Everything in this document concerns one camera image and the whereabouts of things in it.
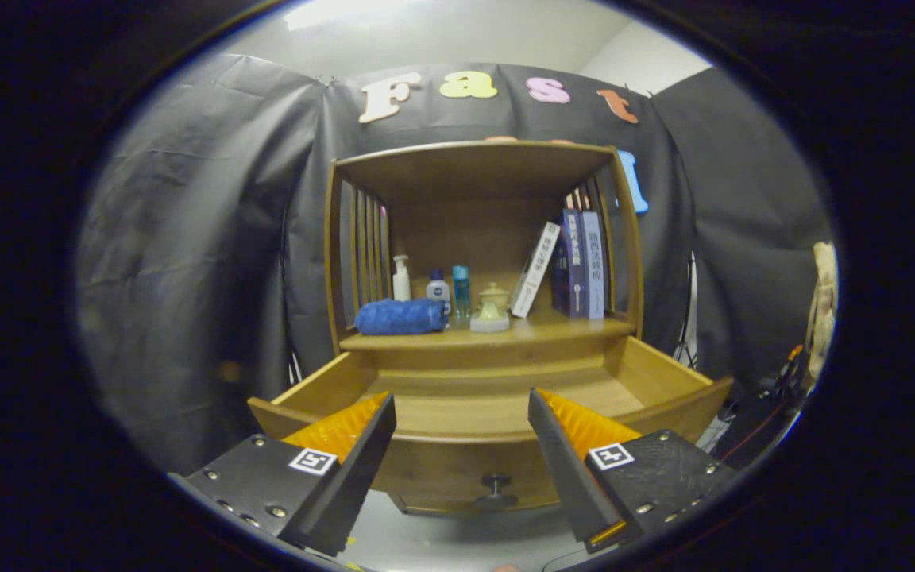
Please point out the wooden countertop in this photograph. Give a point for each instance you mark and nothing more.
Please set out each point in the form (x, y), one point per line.
(553, 327)

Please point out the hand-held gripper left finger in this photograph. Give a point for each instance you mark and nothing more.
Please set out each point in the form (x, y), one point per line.
(354, 485)

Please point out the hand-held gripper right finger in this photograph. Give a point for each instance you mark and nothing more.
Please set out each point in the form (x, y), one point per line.
(565, 477)

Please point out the white pump bottle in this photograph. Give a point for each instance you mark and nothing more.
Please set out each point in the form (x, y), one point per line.
(401, 282)

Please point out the wooden drawer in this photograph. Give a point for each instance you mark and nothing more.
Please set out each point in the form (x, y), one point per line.
(457, 413)

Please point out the blue rolled towel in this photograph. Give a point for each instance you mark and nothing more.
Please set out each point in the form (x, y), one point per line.
(398, 316)

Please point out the black backdrop cloth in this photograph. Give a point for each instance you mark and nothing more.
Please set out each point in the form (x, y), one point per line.
(187, 262)

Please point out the white bottle with blue cap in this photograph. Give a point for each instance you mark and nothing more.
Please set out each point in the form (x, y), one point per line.
(438, 287)

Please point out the dark equipment with orange tip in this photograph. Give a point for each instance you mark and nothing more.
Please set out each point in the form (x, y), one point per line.
(783, 373)

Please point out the beige lidded teacup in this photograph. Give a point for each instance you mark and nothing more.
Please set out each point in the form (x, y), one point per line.
(494, 298)

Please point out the wooden cabinet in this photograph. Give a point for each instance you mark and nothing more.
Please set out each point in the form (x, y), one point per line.
(465, 230)

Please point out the black drawer knob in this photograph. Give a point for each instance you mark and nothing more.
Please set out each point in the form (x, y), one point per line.
(496, 499)

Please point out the light blue book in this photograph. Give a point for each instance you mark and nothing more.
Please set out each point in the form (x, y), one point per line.
(592, 266)

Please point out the white book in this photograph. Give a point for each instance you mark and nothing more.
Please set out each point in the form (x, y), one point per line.
(534, 270)

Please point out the black tripod stand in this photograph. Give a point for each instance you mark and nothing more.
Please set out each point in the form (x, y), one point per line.
(692, 342)
(295, 369)

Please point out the beige object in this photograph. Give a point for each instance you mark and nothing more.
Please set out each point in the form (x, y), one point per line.
(824, 302)

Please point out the dark blue book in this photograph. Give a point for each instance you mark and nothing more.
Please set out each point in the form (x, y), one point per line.
(570, 262)

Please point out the clear blue bottle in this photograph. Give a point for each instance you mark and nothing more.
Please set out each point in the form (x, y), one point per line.
(461, 290)

